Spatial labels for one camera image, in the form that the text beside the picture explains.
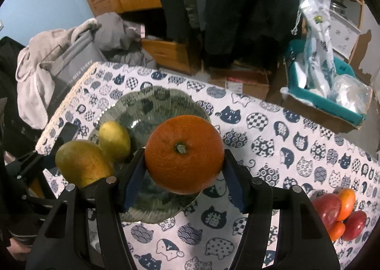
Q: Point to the small tangerine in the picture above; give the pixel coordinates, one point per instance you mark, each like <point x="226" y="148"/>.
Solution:
<point x="348" y="203"/>
<point x="337" y="230"/>

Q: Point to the grey tote bag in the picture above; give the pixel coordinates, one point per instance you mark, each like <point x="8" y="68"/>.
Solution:
<point x="74" y="65"/>

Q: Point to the yellow green pear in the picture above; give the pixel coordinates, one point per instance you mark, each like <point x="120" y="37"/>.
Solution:
<point x="83" y="163"/>
<point x="114" y="141"/>

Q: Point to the dark cloth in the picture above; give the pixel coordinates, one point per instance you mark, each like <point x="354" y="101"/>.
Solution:
<point x="12" y="95"/>

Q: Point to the large orange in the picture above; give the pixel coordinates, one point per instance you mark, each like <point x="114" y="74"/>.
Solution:
<point x="184" y="154"/>

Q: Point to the wooden shelf rack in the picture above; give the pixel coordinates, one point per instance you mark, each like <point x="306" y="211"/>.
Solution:
<point x="360" y="20"/>

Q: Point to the plain cardboard box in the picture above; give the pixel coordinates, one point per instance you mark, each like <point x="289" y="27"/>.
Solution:
<point x="314" y="115"/>

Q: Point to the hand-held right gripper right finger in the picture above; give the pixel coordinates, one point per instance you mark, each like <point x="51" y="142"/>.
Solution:
<point x="234" y="184"/>

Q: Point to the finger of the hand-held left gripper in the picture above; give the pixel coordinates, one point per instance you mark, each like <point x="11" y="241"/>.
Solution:
<point x="25" y="163"/>
<point x="35" y="199"/>

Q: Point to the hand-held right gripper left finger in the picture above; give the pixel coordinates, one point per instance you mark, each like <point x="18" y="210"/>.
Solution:
<point x="133" y="181"/>

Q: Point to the scalloped glass plate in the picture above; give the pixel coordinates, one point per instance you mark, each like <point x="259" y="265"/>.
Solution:
<point x="154" y="103"/>

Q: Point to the wooden drawer box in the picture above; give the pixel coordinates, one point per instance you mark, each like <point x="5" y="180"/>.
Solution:
<point x="166" y="53"/>

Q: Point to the black smartphone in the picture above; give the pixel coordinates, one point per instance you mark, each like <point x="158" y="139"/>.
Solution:
<point x="67" y="135"/>

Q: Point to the white printed drawer box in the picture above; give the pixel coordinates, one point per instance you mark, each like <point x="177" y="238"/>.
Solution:
<point x="344" y="32"/>

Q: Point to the clear plastic bag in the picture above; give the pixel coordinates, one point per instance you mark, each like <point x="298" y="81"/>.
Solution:
<point x="351" y="92"/>

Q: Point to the person's left forearm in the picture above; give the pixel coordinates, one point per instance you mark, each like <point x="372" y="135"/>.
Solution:
<point x="17" y="231"/>

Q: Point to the large black hooded coat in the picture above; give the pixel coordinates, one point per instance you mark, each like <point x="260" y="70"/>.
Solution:
<point x="246" y="5"/>

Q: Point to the grey hoodie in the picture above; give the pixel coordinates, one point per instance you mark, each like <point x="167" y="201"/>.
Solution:
<point x="118" y="38"/>

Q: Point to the cardboard box with red label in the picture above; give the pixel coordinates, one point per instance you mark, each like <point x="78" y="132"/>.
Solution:
<point x="240" y="80"/>

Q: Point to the metal pot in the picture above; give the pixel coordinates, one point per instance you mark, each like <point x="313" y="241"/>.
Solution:
<point x="338" y="6"/>

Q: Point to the teal plastic basket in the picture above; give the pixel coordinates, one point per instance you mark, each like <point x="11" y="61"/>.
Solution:
<point x="289" y="80"/>

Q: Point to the red apple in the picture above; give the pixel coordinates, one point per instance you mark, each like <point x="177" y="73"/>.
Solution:
<point x="326" y="210"/>
<point x="354" y="224"/>

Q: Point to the cat print tablecloth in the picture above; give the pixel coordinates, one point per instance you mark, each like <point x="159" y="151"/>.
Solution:
<point x="267" y="145"/>

